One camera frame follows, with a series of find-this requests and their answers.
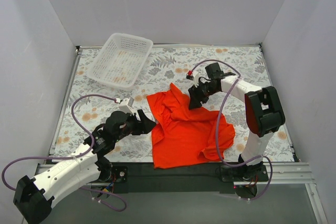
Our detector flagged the orange t shirt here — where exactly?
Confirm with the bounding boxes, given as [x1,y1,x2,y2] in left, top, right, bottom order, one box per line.
[147,83,235,169]

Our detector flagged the aluminium table frame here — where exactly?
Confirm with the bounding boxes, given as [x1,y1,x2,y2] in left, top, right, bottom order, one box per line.
[50,45,326,223]

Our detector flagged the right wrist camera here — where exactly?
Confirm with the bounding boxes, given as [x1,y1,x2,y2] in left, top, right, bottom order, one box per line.
[186,70,201,88]

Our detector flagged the white plastic basket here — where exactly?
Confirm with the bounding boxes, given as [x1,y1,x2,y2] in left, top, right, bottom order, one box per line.
[87,33,153,91]

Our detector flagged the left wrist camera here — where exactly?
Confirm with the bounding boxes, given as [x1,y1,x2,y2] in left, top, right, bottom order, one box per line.
[119,97,134,115]

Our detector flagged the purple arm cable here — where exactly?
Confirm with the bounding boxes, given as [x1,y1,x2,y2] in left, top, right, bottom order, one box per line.
[188,59,274,201]
[1,94,128,212]

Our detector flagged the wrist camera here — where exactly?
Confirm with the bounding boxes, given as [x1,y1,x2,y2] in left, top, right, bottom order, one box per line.
[186,70,201,88]
[119,97,134,115]

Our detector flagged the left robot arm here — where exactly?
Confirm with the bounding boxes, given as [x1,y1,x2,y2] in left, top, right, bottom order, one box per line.
[13,110,156,223]

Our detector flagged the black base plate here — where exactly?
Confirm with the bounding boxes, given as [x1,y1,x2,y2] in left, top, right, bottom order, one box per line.
[112,163,269,194]

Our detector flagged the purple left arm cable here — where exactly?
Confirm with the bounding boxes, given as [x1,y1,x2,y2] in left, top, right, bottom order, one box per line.
[1,94,128,212]

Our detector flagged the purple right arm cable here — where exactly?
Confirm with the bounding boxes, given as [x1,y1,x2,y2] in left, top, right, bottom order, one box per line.
[188,59,274,201]

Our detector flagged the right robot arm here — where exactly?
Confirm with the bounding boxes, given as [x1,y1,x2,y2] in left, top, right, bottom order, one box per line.
[186,60,286,181]

